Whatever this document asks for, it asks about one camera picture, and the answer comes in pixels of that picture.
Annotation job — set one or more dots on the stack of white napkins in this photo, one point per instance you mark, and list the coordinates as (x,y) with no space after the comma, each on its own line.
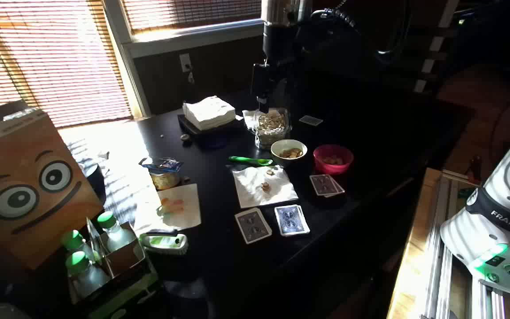
(209,111)

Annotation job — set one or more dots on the small round jar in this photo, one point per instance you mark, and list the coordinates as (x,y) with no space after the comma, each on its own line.
(163,171)

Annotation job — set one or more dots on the green bottles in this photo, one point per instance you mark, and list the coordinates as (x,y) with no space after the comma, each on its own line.
(122,283)

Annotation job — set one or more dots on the clear plastic snack container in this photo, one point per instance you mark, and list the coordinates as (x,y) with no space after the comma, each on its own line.
(273,124)

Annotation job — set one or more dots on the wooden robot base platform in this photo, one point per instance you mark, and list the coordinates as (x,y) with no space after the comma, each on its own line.
(420,258)

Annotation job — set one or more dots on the window blind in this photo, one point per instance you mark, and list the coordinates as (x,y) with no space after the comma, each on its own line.
(48,58)
(190,10)

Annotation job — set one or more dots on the white napkin with crumbs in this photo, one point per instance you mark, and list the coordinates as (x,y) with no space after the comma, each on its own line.
(264,186)

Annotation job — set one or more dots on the paper sheet with orange print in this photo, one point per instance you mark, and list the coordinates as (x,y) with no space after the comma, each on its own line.
(181,205)

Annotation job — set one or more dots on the cardboard box with cartoon face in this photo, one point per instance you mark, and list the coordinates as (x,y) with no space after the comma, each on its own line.
(25,187)

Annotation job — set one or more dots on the brown cereal squares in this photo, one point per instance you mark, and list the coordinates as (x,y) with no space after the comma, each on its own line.
(291,152)

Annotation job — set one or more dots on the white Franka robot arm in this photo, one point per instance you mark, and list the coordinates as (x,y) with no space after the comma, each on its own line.
(503,223)

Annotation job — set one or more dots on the green capped bottle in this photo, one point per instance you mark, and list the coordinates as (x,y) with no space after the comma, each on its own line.
(108,226)
(80,267)
(73,241)

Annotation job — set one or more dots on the pink bowl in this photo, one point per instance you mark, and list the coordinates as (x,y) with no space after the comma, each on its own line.
(333,159)

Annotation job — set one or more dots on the white wall outlet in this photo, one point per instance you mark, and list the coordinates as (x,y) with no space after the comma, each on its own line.
(184,62)

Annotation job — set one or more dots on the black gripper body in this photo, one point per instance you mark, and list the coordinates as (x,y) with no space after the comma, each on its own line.
(264,81)

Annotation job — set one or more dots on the green and white device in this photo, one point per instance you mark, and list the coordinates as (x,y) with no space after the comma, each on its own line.
(163,241)

